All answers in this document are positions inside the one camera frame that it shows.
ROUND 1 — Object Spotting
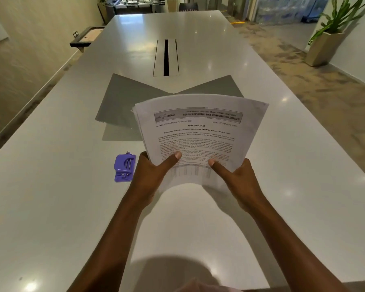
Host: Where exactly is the person's left hand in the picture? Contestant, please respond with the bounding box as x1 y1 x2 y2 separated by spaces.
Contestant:
128 151 182 208

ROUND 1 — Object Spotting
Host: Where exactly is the person's right hand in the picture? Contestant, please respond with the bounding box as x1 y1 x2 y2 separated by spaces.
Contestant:
208 158 266 214

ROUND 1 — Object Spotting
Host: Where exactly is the stack of printed paper sheets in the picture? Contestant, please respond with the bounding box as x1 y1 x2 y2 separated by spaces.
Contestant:
132 93 269 194

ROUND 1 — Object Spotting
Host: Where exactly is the person's right forearm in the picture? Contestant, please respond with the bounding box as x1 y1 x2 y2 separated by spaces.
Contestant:
245 196 352 292

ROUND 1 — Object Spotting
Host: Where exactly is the person's left forearm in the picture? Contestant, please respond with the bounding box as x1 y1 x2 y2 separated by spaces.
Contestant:
66 194 154 292

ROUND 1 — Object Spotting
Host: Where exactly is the purple hole punch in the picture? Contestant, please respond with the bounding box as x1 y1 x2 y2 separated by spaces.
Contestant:
114 151 136 183

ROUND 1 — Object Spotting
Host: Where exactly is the grey open file folder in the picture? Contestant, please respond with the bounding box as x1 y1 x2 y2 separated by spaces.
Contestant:
95 73 244 130

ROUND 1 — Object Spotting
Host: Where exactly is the beige square planter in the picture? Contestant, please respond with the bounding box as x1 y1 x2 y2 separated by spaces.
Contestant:
304 32 346 67

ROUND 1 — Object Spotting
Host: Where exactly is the foosball table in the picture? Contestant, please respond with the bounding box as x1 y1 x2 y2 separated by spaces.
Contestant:
105 0 168 15

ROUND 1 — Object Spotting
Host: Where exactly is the stack of water bottle packs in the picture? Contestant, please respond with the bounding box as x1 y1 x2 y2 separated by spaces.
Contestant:
255 0 327 26

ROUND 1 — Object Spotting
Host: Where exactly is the green potted plant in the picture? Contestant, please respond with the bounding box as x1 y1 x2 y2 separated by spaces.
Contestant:
307 0 365 47

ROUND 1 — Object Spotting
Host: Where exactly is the table cable port cover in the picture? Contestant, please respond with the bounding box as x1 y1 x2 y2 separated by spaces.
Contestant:
153 39 180 78

